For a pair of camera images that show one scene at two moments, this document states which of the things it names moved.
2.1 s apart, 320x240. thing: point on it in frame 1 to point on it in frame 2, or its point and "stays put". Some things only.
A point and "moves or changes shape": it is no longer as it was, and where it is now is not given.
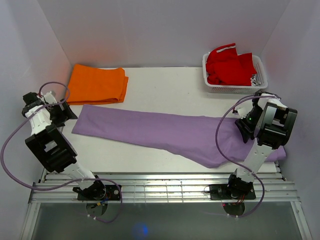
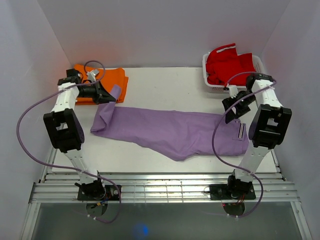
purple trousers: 212,140 moves or changes shape
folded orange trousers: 90,85 stays put
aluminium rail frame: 57,188 stays put
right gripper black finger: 246,134 to 230,115
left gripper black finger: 67,111 to 104,96
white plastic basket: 258,82 stays put
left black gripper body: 57,116 to 88,91
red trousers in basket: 225,66 stays put
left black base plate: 98,191 stays put
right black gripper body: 250,122 to 243,107
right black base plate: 222,192 stays put
